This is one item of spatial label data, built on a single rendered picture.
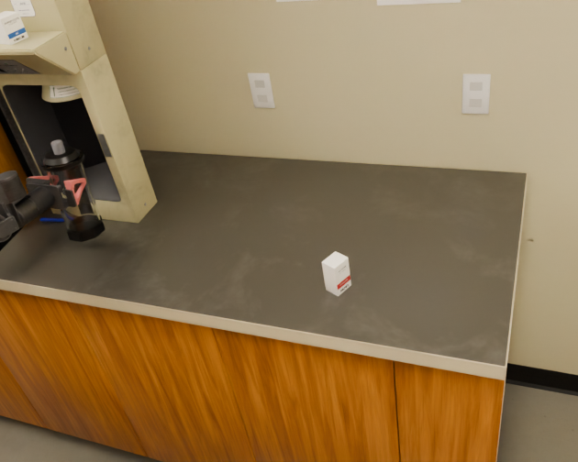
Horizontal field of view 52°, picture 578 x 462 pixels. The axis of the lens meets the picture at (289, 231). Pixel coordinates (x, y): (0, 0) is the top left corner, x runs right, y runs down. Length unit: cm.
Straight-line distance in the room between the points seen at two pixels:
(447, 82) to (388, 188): 33
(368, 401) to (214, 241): 58
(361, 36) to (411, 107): 25
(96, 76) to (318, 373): 93
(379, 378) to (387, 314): 16
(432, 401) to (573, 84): 86
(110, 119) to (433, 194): 89
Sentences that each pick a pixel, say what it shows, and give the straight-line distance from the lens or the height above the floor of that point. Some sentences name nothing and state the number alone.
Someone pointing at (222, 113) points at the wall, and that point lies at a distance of 198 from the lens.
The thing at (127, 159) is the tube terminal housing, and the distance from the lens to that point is 173.
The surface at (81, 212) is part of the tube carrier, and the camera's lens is 164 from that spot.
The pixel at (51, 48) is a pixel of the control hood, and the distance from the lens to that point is 153.
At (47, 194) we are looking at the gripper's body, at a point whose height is 119.
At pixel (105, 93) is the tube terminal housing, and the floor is 133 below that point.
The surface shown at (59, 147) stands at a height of 126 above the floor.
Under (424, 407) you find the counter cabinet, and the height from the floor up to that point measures 72.
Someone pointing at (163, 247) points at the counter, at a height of 94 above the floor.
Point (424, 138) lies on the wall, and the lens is 179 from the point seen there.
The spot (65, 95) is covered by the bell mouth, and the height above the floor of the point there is 133.
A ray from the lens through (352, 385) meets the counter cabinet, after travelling 146.
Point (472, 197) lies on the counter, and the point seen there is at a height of 94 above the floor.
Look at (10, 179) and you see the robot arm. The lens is 150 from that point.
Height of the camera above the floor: 190
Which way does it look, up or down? 37 degrees down
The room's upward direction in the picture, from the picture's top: 11 degrees counter-clockwise
